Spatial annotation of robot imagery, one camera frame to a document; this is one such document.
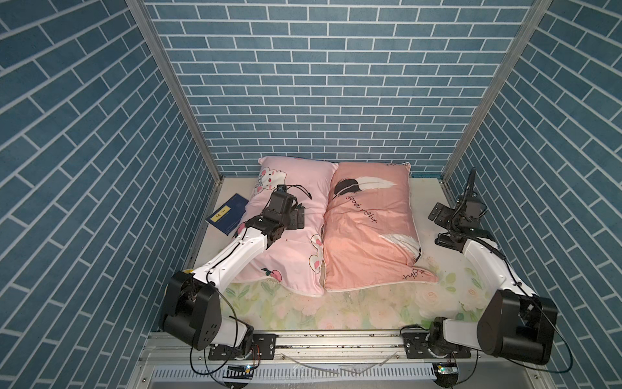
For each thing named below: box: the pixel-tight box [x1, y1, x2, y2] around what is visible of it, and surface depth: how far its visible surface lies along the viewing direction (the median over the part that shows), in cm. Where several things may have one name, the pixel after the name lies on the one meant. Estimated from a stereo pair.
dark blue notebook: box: [205, 192, 249, 236], surface depth 107 cm
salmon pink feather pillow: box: [321, 162, 439, 292], surface depth 91 cm
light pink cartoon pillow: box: [230, 156, 338, 296], surface depth 86 cm
